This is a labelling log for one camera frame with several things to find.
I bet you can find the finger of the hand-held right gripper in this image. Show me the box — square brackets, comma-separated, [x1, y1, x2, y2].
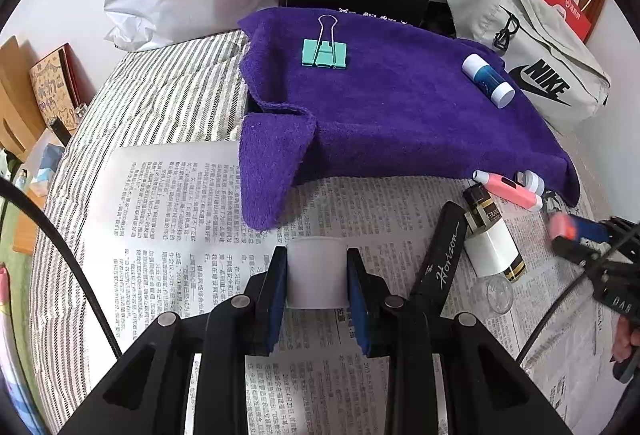
[602, 216, 640, 241]
[552, 237, 601, 266]

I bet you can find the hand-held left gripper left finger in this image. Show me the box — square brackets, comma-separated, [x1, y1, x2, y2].
[57, 245, 291, 435]

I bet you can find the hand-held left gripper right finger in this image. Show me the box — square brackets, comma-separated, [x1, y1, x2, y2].
[345, 247, 576, 435]

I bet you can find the pink and blue tube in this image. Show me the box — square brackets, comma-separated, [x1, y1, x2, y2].
[547, 211, 613, 241]

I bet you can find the white plastic cylinder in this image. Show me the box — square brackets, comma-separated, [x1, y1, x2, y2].
[286, 237, 351, 311]

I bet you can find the white charger adapter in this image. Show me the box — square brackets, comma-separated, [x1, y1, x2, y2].
[465, 219, 518, 278]

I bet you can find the clear plastic disc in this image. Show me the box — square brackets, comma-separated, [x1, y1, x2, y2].
[472, 277, 515, 316]

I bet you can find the pink highlighter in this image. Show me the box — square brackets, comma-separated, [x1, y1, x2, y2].
[472, 169, 543, 211]

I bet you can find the black case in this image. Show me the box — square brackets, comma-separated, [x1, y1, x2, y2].
[410, 201, 469, 321]

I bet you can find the black lighter with gold label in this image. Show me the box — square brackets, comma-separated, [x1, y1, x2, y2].
[462, 185, 527, 284]

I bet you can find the person's right hand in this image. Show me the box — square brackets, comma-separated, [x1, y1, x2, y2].
[612, 315, 640, 363]

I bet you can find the newspaper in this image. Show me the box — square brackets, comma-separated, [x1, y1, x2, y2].
[82, 140, 636, 435]

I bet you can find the blue and white glue stick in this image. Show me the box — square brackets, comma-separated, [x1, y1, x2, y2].
[460, 53, 516, 108]

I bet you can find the purple towel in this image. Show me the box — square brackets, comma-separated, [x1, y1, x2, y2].
[236, 6, 582, 232]

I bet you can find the beige sling bag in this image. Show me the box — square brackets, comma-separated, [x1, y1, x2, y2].
[444, 0, 612, 136]

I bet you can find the red paper bag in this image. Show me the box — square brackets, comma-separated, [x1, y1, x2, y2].
[515, 0, 608, 43]

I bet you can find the striped bed sheet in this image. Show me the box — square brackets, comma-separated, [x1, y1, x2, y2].
[27, 29, 251, 435]

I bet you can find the teal binder clip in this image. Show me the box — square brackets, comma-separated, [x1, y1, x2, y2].
[302, 14, 349, 71]

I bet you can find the light blue box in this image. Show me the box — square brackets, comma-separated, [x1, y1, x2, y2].
[25, 142, 68, 196]

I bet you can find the red book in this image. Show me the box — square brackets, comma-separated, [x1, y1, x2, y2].
[62, 42, 96, 108]

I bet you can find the brown doodled notebook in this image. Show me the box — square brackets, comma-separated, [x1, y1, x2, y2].
[27, 44, 83, 131]

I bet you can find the black cable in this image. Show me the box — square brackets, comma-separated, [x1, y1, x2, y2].
[517, 250, 608, 361]
[0, 178, 123, 358]

